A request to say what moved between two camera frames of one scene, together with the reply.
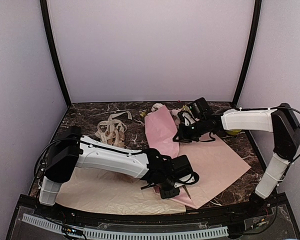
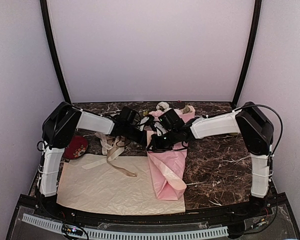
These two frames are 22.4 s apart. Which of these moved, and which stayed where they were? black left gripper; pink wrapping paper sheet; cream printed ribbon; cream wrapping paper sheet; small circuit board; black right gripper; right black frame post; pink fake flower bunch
Moved: cream printed ribbon; pink fake flower bunch; pink wrapping paper sheet; black left gripper; black right gripper
Stayed: small circuit board; right black frame post; cream wrapping paper sheet
